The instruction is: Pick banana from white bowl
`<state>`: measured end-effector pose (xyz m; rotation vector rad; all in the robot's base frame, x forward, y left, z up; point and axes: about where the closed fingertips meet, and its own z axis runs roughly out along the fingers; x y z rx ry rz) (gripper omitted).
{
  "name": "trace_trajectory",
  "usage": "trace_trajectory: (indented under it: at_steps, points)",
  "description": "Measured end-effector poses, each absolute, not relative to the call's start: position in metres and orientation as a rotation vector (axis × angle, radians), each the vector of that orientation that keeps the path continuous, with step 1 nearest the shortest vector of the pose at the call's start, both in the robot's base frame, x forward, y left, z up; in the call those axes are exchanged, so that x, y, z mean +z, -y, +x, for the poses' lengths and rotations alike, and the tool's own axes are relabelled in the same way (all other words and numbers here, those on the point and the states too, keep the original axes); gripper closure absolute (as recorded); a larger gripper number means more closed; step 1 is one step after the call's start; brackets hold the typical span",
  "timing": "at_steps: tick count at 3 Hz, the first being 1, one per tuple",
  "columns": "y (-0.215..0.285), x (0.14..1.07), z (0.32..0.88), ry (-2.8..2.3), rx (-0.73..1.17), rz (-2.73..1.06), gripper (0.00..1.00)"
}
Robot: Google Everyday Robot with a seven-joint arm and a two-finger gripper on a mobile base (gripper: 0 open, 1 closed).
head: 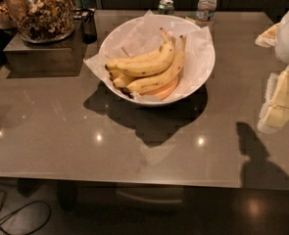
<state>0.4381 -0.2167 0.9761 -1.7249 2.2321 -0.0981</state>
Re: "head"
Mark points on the glass jar of nuts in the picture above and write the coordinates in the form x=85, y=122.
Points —
x=42, y=21

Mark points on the green soda can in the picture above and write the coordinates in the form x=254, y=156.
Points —
x=166, y=7

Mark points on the orange fruit under bananas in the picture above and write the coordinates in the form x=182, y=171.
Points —
x=164, y=91

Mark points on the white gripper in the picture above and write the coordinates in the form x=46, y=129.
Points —
x=275, y=111

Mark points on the snack bowl far left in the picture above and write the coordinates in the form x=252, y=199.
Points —
x=6, y=21

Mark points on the white bowl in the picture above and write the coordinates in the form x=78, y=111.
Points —
x=201, y=72

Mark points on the dark wooden riser box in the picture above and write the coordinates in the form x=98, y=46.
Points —
x=62, y=58

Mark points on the clear plastic water bottle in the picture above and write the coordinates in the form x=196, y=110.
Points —
x=205, y=12

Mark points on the short yellow banana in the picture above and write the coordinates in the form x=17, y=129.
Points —
x=119, y=79

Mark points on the long lower yellow banana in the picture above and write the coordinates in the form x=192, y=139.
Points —
x=150, y=83

